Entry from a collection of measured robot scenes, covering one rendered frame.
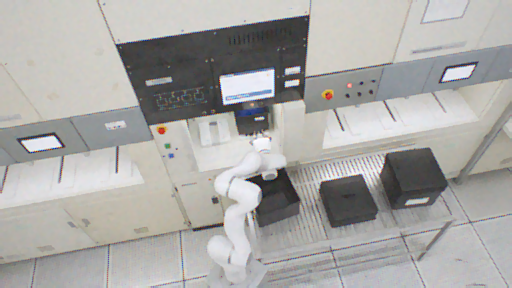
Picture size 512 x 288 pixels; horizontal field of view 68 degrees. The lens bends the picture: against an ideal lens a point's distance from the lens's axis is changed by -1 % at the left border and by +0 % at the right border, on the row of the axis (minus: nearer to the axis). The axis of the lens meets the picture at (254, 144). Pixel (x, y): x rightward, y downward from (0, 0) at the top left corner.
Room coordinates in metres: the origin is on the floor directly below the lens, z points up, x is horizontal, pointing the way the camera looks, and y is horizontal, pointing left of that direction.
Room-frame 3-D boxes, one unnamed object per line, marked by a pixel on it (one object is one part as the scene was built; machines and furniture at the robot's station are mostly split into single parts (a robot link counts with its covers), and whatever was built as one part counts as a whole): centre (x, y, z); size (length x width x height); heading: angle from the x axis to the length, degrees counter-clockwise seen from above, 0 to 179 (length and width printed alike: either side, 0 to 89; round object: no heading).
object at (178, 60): (1.86, 0.19, 0.98); 0.95 x 0.88 x 1.95; 7
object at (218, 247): (0.75, 0.19, 1.07); 0.19 x 0.12 x 0.24; 64
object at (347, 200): (1.15, -0.57, 0.83); 0.29 x 0.29 x 0.13; 8
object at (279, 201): (1.19, -0.09, 0.85); 0.28 x 0.28 x 0.17; 17
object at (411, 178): (1.22, -0.98, 0.89); 0.29 x 0.29 x 0.25; 4
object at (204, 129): (1.72, 0.28, 0.89); 0.22 x 0.21 x 0.04; 7
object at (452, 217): (1.21, -0.57, 0.38); 1.30 x 0.60 x 0.76; 97
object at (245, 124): (1.76, 0.01, 1.06); 0.24 x 0.20 x 0.32; 97
